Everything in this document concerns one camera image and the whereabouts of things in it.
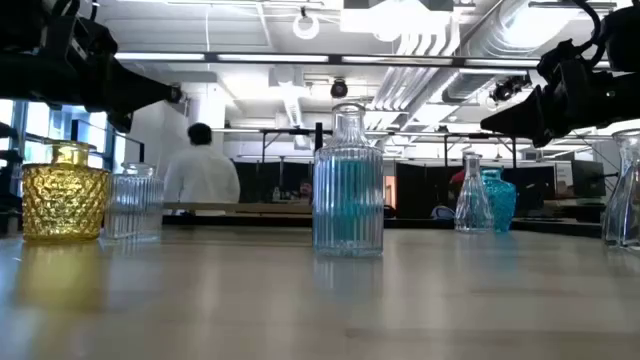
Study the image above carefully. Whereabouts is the clear ribbed glass bottle vase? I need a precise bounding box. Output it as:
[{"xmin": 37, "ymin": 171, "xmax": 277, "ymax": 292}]
[{"xmin": 312, "ymin": 102, "xmax": 385, "ymax": 259}]

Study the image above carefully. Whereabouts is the white ring lamp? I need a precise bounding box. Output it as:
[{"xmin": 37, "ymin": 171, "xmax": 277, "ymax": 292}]
[{"xmin": 292, "ymin": 12, "xmax": 321, "ymax": 41}]

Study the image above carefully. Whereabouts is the teal square textured glass vase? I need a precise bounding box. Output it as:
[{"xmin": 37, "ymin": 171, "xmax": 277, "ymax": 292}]
[{"xmin": 480, "ymin": 167, "xmax": 518, "ymax": 234}]

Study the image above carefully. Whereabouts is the black ceiling light rail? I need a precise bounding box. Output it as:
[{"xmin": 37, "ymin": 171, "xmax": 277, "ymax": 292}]
[{"xmin": 113, "ymin": 51, "xmax": 614, "ymax": 70}]

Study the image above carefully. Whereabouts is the clear ribbed square glass vase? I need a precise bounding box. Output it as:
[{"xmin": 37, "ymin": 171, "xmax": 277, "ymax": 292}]
[{"xmin": 102, "ymin": 162, "xmax": 166, "ymax": 242}]

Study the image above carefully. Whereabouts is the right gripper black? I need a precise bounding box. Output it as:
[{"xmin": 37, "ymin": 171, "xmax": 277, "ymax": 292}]
[{"xmin": 480, "ymin": 39, "xmax": 621, "ymax": 149}]

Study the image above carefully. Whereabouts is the clear twisted conical glass vase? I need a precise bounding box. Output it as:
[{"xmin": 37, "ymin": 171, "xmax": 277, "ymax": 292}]
[
  {"xmin": 601, "ymin": 128, "xmax": 640, "ymax": 250},
  {"xmin": 453, "ymin": 152, "xmax": 495, "ymax": 234}
]

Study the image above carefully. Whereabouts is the silver ventilation duct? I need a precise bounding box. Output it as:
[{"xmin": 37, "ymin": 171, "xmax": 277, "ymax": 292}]
[{"xmin": 439, "ymin": 0, "xmax": 591, "ymax": 104}]

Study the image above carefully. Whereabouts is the wooden shelf board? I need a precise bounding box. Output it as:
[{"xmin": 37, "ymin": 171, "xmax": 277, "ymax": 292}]
[{"xmin": 162, "ymin": 201, "xmax": 315, "ymax": 217}]

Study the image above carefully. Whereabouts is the blue white helmet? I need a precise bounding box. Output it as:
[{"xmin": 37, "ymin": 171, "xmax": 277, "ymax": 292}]
[{"xmin": 430, "ymin": 204, "xmax": 457, "ymax": 222}]

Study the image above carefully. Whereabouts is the yellow diamond textured glass vase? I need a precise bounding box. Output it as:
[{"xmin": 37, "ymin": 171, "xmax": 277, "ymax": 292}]
[{"xmin": 20, "ymin": 140, "xmax": 111, "ymax": 245}]

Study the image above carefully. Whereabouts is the black background rig frame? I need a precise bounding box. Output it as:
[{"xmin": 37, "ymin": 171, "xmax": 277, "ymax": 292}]
[{"xmin": 209, "ymin": 127, "xmax": 640, "ymax": 169}]

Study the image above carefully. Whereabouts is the black partition screen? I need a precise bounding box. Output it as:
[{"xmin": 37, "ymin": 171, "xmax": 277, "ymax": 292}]
[
  {"xmin": 394, "ymin": 162, "xmax": 557, "ymax": 220},
  {"xmin": 233, "ymin": 159, "xmax": 315, "ymax": 204}
]

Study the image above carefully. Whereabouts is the black aluminium table frame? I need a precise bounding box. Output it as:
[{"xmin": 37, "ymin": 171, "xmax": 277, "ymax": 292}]
[{"xmin": 0, "ymin": 118, "xmax": 604, "ymax": 240}]

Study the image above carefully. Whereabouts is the black computer monitor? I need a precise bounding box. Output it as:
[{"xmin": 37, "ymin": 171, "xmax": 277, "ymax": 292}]
[{"xmin": 571, "ymin": 159, "xmax": 607, "ymax": 199}]

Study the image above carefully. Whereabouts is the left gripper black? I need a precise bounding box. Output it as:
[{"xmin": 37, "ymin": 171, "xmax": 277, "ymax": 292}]
[{"xmin": 47, "ymin": 14, "xmax": 171, "ymax": 134}]

